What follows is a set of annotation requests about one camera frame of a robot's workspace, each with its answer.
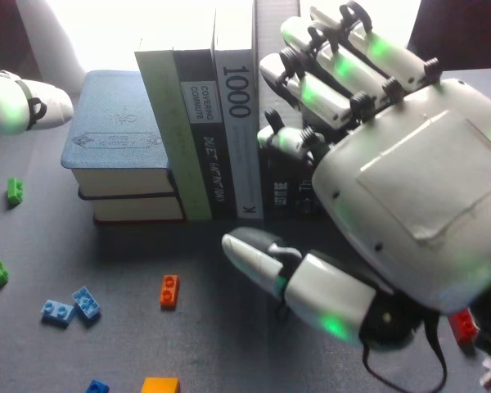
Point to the dark blue toy brick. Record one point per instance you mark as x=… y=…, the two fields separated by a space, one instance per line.
x=96 y=387

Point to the yellow toy brick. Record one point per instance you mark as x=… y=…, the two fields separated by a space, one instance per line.
x=160 y=386

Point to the dark brown furniture panel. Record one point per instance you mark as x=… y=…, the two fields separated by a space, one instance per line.
x=458 y=32
x=4 y=32

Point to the black LET IT BE book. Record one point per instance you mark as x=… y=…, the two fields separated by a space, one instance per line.
x=279 y=196

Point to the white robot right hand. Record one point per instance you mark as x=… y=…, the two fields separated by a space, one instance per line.
x=413 y=184

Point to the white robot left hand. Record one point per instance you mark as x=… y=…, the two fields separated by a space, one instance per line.
x=8 y=106

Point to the black Covering Commute book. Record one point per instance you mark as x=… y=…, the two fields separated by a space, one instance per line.
x=208 y=163

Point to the grey table cloth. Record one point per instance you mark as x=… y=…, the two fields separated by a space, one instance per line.
x=188 y=348

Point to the green spine book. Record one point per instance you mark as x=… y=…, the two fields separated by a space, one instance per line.
x=172 y=123

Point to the orange toy brick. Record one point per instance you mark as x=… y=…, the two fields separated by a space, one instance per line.
x=169 y=292

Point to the red toy brick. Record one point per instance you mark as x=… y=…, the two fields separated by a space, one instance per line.
x=464 y=327

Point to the light blue toy brick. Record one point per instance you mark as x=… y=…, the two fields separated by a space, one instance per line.
x=57 y=313
x=86 y=303

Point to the black Most Excellent book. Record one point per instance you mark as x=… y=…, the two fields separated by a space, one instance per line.
x=307 y=200

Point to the blue embossed cover book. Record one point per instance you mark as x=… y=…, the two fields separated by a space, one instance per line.
x=110 y=123

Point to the white 1000 book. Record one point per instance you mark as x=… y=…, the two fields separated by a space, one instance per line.
x=241 y=163

